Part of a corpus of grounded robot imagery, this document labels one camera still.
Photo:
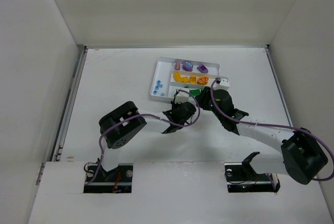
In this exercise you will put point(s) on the yellow long lego brick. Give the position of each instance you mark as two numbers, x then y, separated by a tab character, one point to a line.
178	77

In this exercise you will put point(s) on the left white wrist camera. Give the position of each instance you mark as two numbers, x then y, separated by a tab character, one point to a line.
181	96

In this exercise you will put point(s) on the green lego brick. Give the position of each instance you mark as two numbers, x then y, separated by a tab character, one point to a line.
195	92

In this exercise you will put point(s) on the purple round lego piece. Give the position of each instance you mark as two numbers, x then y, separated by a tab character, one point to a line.
187	66

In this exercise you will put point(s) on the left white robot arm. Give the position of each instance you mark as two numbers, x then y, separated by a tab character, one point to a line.
121	125

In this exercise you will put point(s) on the white divided sorting tray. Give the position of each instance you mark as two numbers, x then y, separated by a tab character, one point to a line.
165	70

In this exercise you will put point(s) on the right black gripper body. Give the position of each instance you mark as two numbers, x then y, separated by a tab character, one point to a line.
204	98

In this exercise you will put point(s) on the purple butterfly wing lego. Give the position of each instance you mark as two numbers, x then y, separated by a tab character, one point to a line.
177	65

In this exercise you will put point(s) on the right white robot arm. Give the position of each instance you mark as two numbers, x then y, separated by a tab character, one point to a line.
298	153

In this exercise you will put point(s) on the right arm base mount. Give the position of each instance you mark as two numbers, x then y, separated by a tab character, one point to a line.
242	178

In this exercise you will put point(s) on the yellow orange patterned lego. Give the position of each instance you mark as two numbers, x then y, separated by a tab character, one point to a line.
203	80

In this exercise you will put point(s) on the purple rounded lego brick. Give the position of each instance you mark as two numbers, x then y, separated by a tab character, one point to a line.
203	69

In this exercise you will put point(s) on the small yellow square lego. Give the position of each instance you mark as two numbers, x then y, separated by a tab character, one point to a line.
193	80

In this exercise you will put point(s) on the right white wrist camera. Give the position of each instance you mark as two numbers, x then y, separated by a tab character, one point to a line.
222	83

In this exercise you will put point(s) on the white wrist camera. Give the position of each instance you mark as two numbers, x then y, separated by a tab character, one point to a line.
222	83
181	96

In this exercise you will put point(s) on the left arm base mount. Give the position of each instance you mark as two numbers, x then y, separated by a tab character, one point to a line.
115	181

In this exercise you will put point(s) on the small yellow lego piece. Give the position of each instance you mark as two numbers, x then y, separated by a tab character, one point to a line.
186	79

